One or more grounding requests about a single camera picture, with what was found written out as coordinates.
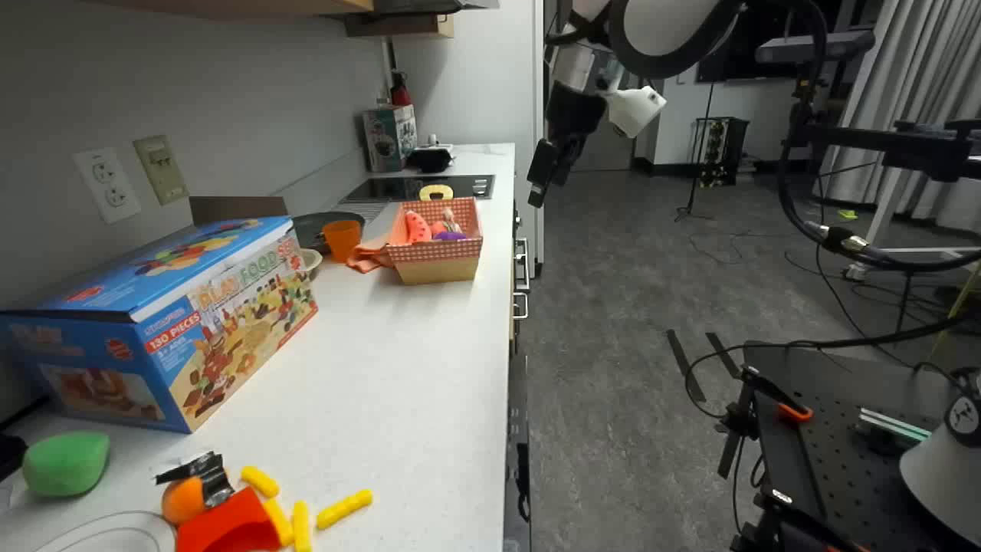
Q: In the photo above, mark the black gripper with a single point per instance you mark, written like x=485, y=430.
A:
x=579, y=118

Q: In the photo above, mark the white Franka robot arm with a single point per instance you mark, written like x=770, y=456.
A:
x=663, y=33

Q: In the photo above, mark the pink checkered basket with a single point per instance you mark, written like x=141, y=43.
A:
x=433, y=265

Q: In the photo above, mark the purple toy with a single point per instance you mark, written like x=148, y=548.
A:
x=447, y=235

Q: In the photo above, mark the black induction cooktop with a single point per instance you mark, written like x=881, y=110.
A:
x=409, y=188

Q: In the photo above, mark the pink soft toy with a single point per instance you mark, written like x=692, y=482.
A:
x=414, y=227

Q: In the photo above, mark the grey printed box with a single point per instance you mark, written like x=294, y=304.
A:
x=385, y=138

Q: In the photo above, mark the red bottle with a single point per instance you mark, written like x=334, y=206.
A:
x=399, y=90

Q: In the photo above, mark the black light stand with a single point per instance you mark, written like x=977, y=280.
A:
x=721, y=152

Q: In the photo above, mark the orange cloth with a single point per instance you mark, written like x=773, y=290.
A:
x=363, y=258

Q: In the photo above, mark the orange cup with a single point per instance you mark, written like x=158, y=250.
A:
x=346, y=240

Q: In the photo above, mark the black floor tape strip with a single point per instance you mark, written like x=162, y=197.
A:
x=721, y=355
x=689, y=365

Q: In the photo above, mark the dark bowl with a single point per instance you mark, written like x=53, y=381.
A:
x=308, y=221

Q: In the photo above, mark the small cream bowl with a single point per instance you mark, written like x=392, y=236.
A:
x=311, y=265

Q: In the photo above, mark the wooden base cabinet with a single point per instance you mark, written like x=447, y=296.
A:
x=516, y=440

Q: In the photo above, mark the yellow green ball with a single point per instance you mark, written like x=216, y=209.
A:
x=849, y=215

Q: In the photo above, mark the wooden upper cabinet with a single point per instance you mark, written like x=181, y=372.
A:
x=235, y=4

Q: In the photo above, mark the blue toy food box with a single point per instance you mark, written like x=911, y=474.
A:
x=205, y=327

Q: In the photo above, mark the yellow toy fry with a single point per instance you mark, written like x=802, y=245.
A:
x=302, y=524
x=346, y=507
x=277, y=520
x=259, y=478

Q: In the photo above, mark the white metal stand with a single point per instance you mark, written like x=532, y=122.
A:
x=920, y=250

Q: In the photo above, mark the grey curtain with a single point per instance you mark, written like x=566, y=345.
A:
x=920, y=63

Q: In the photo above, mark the teal stick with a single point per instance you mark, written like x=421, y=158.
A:
x=895, y=425

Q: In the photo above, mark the black perforated table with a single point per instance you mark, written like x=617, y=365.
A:
x=849, y=478

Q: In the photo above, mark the black toy packet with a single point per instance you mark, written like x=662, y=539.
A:
x=205, y=476

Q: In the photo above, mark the red toy fries container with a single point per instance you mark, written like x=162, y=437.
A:
x=225, y=524

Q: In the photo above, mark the orange toy ball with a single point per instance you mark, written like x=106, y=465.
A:
x=181, y=501

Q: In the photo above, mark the white cone with dial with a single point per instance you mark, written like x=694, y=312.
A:
x=946, y=478

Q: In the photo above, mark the green sponge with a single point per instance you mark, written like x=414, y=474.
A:
x=67, y=465

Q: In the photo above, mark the white plate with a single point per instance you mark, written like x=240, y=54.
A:
x=112, y=536

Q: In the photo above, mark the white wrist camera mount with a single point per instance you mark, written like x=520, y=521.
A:
x=573, y=64

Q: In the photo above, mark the black wall monitor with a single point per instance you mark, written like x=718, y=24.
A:
x=778, y=15

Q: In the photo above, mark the black stereo camera bar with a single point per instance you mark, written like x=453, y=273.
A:
x=815, y=48

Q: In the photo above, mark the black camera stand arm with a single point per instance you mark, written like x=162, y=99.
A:
x=899, y=149

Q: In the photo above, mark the beige wall switch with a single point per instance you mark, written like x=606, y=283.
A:
x=162, y=170

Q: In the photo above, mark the white wall outlet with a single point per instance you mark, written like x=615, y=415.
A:
x=110, y=186

